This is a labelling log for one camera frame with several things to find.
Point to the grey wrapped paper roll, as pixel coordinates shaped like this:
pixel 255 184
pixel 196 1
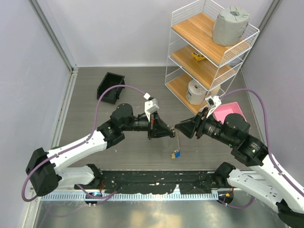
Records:
pixel 230 25

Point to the white labelled paper roll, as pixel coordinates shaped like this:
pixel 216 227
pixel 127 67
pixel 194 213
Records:
pixel 195 93

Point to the pink plastic tray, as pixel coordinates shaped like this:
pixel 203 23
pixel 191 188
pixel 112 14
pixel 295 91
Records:
pixel 224 109

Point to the beige cup on shelf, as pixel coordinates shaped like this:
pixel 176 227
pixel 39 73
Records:
pixel 214 91

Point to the white slotted cable duct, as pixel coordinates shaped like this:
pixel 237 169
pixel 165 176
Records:
pixel 175 196

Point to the yellow toy on shelf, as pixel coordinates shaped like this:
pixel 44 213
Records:
pixel 198 56

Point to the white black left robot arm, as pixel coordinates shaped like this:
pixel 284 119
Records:
pixel 47 170

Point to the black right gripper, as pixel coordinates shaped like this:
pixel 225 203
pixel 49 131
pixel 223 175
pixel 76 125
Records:
pixel 196 123

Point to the white wire wooden shelf rack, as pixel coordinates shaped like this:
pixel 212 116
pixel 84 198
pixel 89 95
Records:
pixel 191 31

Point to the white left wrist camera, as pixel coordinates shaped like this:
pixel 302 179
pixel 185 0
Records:
pixel 150 107

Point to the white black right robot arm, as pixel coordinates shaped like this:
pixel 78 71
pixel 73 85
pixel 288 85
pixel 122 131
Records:
pixel 279 195

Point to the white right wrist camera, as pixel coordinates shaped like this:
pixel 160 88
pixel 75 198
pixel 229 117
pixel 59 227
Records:
pixel 213 103

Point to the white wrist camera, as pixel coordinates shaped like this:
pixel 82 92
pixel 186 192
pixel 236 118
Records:
pixel 213 103
pixel 150 107

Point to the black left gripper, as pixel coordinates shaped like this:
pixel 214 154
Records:
pixel 158 128

